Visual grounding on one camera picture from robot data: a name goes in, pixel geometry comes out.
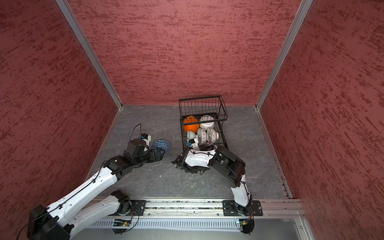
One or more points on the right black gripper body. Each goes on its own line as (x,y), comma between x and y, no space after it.
(204,148)

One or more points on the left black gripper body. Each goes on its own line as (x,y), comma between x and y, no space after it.
(147,157)

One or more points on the white lattice patterned bowl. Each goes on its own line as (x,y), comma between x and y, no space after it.
(213,135)

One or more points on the pale green lined bowl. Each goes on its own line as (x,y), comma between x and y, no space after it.
(192,138)

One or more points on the orange square bowl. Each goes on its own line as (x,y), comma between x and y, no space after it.
(190,123)

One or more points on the blue patterned bowl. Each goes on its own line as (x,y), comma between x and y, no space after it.
(161,147)

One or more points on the grey green patterned bowl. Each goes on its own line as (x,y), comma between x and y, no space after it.
(202,136)

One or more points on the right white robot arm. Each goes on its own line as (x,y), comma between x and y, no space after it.
(228,168)

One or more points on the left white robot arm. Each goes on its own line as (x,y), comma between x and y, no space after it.
(66,217)

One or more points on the left corner aluminium profile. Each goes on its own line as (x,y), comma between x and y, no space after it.
(79,33)

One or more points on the corner aluminium profile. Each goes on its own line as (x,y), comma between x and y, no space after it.
(79,33)
(290,37)

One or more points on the right corner aluminium profile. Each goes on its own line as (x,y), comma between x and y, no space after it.
(290,37)

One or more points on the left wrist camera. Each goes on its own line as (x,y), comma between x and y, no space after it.
(147,139)

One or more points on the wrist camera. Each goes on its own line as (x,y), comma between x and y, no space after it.
(147,139)
(194,144)

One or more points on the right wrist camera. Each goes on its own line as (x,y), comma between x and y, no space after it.
(194,144)

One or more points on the black wire dish rack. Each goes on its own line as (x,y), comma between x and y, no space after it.
(199,106)

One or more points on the perforated cable duct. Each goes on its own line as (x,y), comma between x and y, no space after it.
(170,224)

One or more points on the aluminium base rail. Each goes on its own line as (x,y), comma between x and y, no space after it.
(216,208)

